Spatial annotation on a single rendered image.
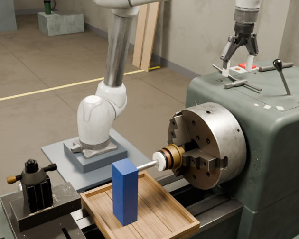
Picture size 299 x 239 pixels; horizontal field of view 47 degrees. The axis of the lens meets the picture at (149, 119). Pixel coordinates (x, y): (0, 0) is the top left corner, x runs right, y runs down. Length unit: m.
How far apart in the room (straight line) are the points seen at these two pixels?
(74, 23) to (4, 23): 1.40
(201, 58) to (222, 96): 3.45
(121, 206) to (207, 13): 3.72
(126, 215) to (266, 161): 0.53
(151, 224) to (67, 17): 6.30
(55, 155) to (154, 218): 0.79
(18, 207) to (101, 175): 0.63
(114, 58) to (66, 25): 5.59
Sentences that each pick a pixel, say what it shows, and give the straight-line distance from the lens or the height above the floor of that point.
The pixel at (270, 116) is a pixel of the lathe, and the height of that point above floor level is 1.25.
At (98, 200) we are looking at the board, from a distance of 1.39.
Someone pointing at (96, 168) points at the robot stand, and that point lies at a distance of 1.77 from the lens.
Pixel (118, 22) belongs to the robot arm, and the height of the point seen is 1.42.
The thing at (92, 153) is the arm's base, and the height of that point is 0.82.
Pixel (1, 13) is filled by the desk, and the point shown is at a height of 0.36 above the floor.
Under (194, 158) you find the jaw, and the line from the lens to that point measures 1.23.
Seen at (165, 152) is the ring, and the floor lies 1.12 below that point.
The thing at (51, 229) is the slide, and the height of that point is 0.97.
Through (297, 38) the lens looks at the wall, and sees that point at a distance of 3.87.
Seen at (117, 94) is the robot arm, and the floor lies 1.05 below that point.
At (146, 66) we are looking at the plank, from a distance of 5.23.
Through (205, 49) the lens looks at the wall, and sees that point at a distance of 4.75.
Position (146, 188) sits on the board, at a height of 0.89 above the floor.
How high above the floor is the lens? 1.79
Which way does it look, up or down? 28 degrees down
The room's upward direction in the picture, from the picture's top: 2 degrees clockwise
